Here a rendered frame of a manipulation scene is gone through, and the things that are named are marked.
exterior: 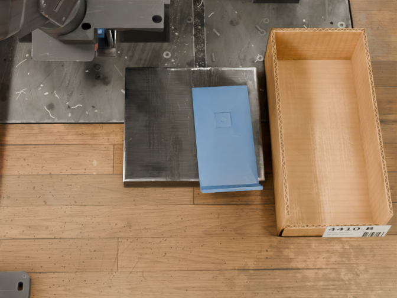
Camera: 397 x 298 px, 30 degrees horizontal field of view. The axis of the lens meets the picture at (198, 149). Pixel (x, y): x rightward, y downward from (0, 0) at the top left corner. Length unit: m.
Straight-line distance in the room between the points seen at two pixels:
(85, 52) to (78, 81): 0.18
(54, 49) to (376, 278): 0.45
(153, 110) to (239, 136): 0.11
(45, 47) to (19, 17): 0.19
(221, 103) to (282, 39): 0.11
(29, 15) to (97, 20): 0.14
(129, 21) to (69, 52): 0.09
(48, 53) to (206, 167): 0.23
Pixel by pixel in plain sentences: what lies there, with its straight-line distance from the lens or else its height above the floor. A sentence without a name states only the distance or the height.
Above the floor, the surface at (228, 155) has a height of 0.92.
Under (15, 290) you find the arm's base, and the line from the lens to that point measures 0.87.
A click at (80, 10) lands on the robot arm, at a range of 0.71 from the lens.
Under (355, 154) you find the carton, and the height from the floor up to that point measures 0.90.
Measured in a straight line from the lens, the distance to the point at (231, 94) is 0.94.
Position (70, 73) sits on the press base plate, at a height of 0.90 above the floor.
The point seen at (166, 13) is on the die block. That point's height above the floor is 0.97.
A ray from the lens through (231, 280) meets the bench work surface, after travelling 0.87.
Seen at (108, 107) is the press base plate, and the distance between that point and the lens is 0.95.
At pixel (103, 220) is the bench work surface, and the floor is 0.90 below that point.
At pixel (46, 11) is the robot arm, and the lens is 0.63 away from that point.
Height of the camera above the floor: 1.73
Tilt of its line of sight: 64 degrees down
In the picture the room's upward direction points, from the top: 5 degrees clockwise
